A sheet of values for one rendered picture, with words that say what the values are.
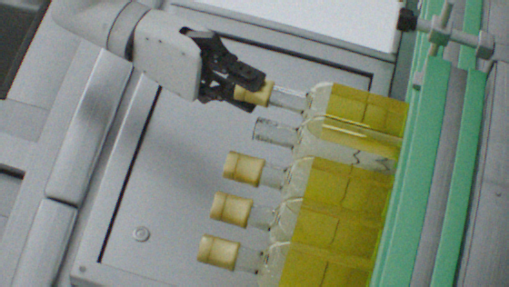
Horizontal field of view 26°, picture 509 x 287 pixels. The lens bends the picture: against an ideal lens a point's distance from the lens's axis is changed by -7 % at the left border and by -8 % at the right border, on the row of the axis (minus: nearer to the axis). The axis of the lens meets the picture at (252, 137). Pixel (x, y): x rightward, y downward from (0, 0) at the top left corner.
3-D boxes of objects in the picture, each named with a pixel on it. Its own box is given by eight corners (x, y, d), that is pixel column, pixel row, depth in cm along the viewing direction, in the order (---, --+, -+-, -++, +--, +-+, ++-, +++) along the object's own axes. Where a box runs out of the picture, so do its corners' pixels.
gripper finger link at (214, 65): (178, 54, 145) (208, 84, 146) (198, 43, 141) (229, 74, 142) (190, 40, 146) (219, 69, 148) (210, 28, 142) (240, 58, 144)
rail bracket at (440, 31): (473, 90, 144) (383, 63, 144) (504, 8, 130) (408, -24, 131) (470, 108, 142) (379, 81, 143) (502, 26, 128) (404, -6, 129)
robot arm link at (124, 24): (105, 69, 151) (123, 78, 150) (107, 26, 144) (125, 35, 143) (136, 32, 155) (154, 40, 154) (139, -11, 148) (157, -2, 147)
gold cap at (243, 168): (264, 169, 141) (227, 160, 141) (267, 153, 138) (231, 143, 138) (256, 193, 138) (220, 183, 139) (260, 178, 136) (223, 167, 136)
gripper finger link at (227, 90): (202, 102, 149) (248, 126, 148) (204, 87, 147) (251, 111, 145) (214, 85, 151) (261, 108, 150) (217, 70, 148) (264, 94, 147)
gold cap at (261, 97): (273, 92, 148) (238, 83, 148) (276, 74, 145) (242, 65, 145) (266, 113, 145) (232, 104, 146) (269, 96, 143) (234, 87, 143)
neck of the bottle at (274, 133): (294, 135, 143) (255, 125, 143) (297, 122, 141) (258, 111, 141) (288, 155, 142) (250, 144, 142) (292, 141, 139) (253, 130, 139)
